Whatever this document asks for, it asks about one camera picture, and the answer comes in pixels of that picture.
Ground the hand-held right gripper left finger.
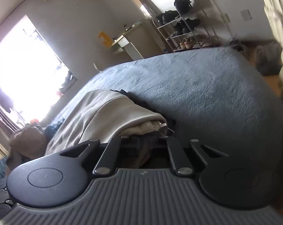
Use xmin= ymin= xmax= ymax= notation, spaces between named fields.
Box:
xmin=60 ymin=136 xmax=122 ymax=176

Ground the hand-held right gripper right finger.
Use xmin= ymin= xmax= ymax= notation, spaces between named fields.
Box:
xmin=159 ymin=136 xmax=229 ymax=177

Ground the beige zip jacket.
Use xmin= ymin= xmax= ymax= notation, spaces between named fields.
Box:
xmin=45 ymin=89 xmax=167 ymax=169

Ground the black folded garment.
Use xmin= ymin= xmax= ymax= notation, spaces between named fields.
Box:
xmin=110 ymin=89 xmax=177 ymax=136

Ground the dark blue-grey garment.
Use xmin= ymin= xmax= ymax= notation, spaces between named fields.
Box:
xmin=44 ymin=119 xmax=64 ymax=136

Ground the tan crumpled garment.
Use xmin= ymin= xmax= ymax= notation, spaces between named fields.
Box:
xmin=9 ymin=124 xmax=48 ymax=160

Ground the dark windowsill clutter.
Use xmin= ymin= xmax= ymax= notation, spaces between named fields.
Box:
xmin=59 ymin=70 xmax=76 ymax=94

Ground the grey curtain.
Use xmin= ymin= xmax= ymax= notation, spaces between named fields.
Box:
xmin=0 ymin=80 xmax=22 ymax=136

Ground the yellow box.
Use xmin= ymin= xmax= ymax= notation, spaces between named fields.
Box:
xmin=98 ymin=31 xmax=114 ymax=47

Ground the cream desk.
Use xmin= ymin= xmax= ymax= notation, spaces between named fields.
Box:
xmin=110 ymin=21 xmax=165 ymax=60

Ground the bright window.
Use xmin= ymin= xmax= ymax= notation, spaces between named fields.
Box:
xmin=0 ymin=15 xmax=77 ymax=127

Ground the metal shoe rack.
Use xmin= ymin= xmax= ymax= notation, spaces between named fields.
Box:
xmin=152 ymin=0 xmax=233 ymax=52

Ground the grey plastic bag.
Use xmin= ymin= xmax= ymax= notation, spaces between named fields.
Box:
xmin=253 ymin=41 xmax=283 ymax=75

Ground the cream bed footboard post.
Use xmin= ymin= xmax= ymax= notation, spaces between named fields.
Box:
xmin=259 ymin=0 xmax=283 ymax=94

